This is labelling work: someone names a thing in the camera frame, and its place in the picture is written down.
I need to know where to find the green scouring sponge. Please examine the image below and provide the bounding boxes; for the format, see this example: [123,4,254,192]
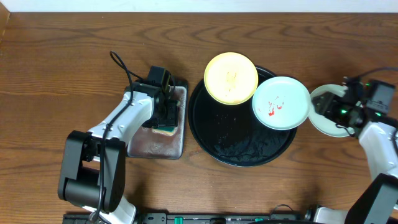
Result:
[152,126,178,136]

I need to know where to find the light green plate with red stain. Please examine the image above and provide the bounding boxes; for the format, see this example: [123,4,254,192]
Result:
[252,77,310,131]

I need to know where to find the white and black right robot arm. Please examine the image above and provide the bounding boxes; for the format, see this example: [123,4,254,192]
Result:
[305,78,397,224]

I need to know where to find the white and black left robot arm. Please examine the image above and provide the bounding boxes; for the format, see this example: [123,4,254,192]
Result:
[58,81,176,223]

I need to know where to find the black rectangular soapy water tray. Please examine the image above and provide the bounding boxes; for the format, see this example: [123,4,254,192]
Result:
[127,79,188,160]

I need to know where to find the black round tray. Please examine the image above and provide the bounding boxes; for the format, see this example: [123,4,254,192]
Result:
[187,80,297,167]

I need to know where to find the yellow round plate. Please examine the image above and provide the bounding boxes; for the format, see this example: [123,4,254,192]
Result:
[203,52,259,105]

